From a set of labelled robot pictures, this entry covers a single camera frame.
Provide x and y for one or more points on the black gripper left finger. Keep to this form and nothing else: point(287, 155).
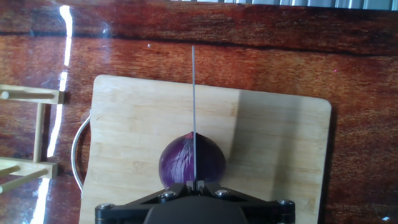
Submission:
point(130, 210)

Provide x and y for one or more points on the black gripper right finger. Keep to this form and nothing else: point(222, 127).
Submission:
point(264, 210)

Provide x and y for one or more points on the purple onion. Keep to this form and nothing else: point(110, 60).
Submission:
point(177, 165)

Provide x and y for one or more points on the steel cleaver knife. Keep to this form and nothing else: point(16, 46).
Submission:
point(194, 109)

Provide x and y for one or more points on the bamboo cutting board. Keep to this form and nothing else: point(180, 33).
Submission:
point(130, 130)

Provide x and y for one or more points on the wooden knife rack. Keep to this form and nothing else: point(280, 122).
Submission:
point(38, 130)

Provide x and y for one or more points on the glossy wood-grain table mat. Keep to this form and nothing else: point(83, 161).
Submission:
point(280, 62)

